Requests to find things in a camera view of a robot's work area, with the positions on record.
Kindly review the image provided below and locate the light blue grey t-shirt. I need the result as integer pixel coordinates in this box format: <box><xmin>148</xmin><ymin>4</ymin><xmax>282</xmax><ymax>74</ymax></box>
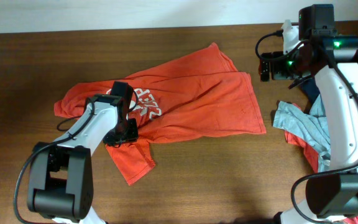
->
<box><xmin>273</xmin><ymin>96</ymin><xmax>331</xmax><ymax>172</ymax></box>

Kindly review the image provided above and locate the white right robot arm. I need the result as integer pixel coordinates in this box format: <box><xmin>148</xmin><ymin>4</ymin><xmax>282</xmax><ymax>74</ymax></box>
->
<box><xmin>259</xmin><ymin>35</ymin><xmax>358</xmax><ymax>223</ymax></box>

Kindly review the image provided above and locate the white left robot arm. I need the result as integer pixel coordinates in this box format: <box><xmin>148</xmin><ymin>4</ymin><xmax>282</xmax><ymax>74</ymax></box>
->
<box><xmin>27</xmin><ymin>95</ymin><xmax>131</xmax><ymax>223</ymax></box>

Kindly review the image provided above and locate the dark navy garment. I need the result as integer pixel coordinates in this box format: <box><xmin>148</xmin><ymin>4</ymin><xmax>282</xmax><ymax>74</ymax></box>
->
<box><xmin>299</xmin><ymin>78</ymin><xmax>320</xmax><ymax>104</ymax></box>

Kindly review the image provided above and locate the orange printed t-shirt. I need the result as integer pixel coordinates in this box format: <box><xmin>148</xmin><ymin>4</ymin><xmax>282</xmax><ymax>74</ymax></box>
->
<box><xmin>53</xmin><ymin>42</ymin><xmax>267</xmax><ymax>187</ymax></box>

